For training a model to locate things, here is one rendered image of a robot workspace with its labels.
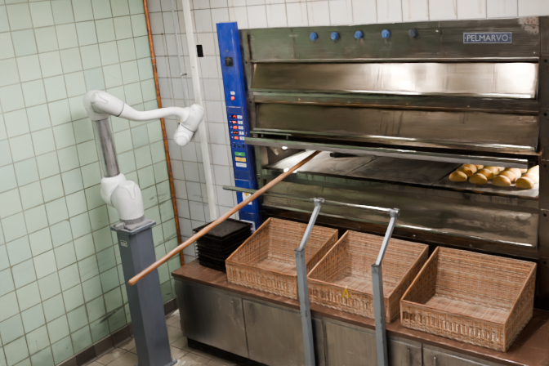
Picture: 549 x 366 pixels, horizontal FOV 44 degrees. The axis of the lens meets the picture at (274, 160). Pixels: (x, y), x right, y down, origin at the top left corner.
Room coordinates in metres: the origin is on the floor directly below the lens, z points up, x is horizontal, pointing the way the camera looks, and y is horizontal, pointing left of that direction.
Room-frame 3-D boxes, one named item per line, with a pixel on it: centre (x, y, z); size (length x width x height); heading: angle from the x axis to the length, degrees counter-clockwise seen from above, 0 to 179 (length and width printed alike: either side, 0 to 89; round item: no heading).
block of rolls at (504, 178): (3.80, -1.34, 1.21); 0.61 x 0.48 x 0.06; 141
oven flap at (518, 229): (3.83, -0.61, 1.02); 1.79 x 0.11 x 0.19; 51
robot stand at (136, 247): (4.06, 0.92, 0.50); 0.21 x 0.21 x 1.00; 49
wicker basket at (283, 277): (3.99, 0.01, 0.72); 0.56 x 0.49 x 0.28; 50
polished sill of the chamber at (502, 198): (3.85, -0.63, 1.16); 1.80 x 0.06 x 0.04; 51
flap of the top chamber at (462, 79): (3.83, -0.61, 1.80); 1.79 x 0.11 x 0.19; 51
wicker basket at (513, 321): (3.23, -0.93, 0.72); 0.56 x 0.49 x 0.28; 51
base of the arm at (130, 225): (4.05, 0.93, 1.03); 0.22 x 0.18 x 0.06; 139
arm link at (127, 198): (4.07, 0.93, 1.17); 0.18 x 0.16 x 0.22; 35
